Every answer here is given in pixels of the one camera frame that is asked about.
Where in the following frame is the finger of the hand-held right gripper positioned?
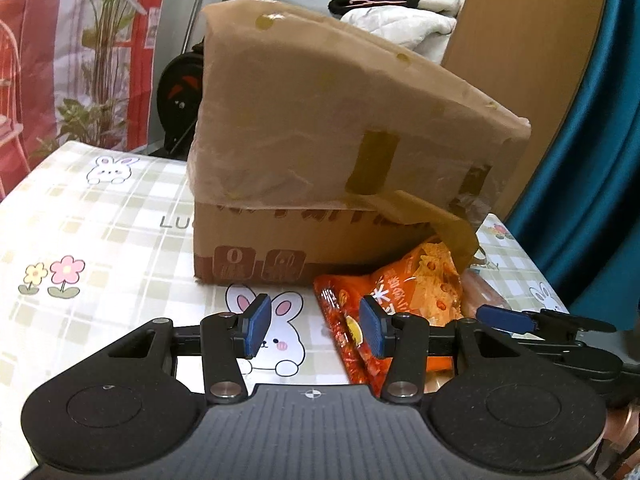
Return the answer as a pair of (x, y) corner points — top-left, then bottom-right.
(475, 305), (618, 347)

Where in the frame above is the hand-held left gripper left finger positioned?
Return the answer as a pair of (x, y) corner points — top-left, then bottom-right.
(107, 293), (273, 405)

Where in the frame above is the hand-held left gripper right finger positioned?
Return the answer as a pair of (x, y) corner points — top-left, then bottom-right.
(360, 294), (532, 404)

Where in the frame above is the sausage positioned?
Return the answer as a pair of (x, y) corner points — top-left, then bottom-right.
(460, 269), (509, 319)

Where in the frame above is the red snack packet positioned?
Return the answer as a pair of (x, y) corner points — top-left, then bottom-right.
(313, 274), (401, 397)

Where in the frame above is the orange chips packet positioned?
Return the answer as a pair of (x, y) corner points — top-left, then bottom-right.
(372, 241), (464, 327)

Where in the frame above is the plastic-lined cardboard box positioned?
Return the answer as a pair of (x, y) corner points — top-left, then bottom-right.
(186, 0), (532, 286)

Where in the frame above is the teal curtain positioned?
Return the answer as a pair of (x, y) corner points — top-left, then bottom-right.
(505, 0), (640, 332)

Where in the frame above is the black exercise bike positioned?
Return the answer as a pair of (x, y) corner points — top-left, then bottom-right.
(155, 0), (332, 161)

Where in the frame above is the wooden board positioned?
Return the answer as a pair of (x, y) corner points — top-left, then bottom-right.
(440, 0), (617, 222)

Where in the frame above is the white quilted blanket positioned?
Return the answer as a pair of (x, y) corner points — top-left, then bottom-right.
(340, 0), (460, 67)

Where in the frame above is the printed red backdrop cloth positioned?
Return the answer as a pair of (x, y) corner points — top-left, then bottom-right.
(0, 0), (169, 201)

